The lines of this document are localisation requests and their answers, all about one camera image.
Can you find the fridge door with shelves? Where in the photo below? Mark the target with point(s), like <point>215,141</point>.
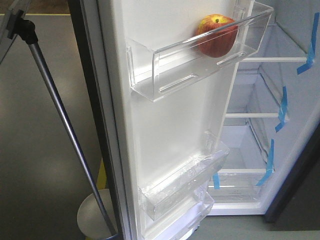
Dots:
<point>159,104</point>

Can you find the red yellow apple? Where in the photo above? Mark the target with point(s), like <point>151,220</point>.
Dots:
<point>217,44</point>

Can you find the dark grey fridge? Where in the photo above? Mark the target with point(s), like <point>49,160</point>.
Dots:
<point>272,124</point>

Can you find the silver sign stand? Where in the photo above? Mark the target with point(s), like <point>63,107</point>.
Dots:
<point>49,150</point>

